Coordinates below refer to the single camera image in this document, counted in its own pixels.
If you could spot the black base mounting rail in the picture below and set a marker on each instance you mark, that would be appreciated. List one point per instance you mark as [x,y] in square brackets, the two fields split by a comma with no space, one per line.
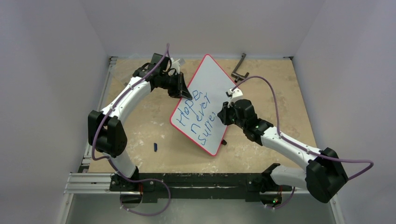
[154,186]

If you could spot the red-framed whiteboard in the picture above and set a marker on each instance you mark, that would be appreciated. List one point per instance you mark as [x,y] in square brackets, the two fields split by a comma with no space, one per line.
[197,117]

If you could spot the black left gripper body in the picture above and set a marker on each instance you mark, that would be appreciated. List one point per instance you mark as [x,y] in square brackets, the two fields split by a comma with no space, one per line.
[170,83]

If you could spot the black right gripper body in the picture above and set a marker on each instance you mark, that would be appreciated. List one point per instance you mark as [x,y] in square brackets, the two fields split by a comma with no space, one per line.
[225,114]

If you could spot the aluminium frame rail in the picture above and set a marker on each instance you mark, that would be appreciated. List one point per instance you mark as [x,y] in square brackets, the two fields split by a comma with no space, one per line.
[92,183]

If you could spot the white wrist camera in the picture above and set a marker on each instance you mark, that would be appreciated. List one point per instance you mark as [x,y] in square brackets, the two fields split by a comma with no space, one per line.
[176,64]
[233,95]

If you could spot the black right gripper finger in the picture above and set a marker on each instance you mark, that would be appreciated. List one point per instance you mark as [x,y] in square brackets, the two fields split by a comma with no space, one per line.
[225,110]
[225,119]

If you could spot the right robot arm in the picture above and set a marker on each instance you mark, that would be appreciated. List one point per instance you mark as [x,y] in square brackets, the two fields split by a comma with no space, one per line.
[320,171]

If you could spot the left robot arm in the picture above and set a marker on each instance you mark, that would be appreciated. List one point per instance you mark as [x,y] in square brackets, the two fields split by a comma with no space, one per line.
[106,133]

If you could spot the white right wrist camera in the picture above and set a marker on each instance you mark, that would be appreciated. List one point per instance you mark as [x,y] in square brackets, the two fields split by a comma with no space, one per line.
[233,95]

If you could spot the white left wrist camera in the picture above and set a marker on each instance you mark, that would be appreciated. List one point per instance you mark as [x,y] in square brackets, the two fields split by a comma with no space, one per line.
[176,64]

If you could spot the clear plastic screw box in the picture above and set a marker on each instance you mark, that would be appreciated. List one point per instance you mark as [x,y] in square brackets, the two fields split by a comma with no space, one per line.
[124,69]

